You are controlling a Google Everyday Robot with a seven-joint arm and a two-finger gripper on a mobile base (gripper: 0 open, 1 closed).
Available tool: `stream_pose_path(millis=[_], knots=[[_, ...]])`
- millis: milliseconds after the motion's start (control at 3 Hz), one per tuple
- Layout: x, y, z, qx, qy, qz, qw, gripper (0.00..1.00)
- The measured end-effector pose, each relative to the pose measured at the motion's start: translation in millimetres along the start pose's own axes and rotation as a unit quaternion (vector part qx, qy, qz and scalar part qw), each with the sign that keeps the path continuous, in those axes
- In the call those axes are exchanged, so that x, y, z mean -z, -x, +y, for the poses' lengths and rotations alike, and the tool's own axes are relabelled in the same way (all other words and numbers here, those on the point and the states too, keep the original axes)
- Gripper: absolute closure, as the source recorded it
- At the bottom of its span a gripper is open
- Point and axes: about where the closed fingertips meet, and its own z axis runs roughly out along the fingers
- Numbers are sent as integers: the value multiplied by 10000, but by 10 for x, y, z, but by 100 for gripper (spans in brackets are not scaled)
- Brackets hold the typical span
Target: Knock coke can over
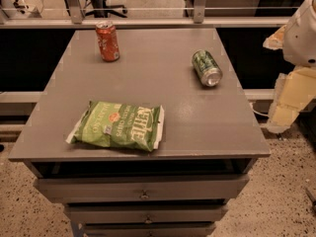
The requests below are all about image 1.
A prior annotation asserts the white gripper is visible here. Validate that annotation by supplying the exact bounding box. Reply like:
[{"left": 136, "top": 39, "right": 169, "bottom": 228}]
[{"left": 263, "top": 0, "right": 316, "bottom": 133}]

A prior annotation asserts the red coke can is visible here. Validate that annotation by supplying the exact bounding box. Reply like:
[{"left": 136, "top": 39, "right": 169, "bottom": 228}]
[{"left": 96, "top": 21, "right": 119, "bottom": 62}]

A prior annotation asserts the green soda can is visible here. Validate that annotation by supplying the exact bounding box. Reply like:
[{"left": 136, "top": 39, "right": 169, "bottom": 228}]
[{"left": 192, "top": 49, "right": 223, "bottom": 87}]

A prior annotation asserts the grey drawer cabinet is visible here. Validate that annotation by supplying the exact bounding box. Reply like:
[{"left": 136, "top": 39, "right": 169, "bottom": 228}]
[{"left": 10, "top": 29, "right": 270, "bottom": 237}]

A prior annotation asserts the top grey drawer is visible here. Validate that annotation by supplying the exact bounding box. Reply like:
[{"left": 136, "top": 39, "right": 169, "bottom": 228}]
[{"left": 34, "top": 174, "right": 249, "bottom": 203}]

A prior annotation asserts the grey drawer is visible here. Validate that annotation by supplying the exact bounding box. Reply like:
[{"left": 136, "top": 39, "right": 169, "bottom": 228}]
[
  {"left": 84, "top": 223, "right": 215, "bottom": 237},
  {"left": 65, "top": 204, "right": 228, "bottom": 224},
  {"left": 34, "top": 174, "right": 249, "bottom": 203}
]

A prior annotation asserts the middle grey drawer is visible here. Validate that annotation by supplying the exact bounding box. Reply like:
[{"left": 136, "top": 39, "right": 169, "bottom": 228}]
[{"left": 65, "top": 204, "right": 228, "bottom": 224}]

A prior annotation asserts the green Kettle chips bag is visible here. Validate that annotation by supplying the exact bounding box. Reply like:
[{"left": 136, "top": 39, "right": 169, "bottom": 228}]
[{"left": 66, "top": 101, "right": 165, "bottom": 152}]

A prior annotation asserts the bottom grey drawer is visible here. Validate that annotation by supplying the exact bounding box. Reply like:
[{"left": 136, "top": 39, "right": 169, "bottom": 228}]
[{"left": 84, "top": 223, "right": 215, "bottom": 237}]

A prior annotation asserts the white cable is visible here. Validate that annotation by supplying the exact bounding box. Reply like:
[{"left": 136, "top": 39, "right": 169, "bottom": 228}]
[{"left": 250, "top": 103, "right": 271, "bottom": 119}]

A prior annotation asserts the metal railing frame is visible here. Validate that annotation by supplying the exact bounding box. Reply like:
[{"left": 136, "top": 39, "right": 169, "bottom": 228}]
[{"left": 1, "top": 0, "right": 288, "bottom": 29}]

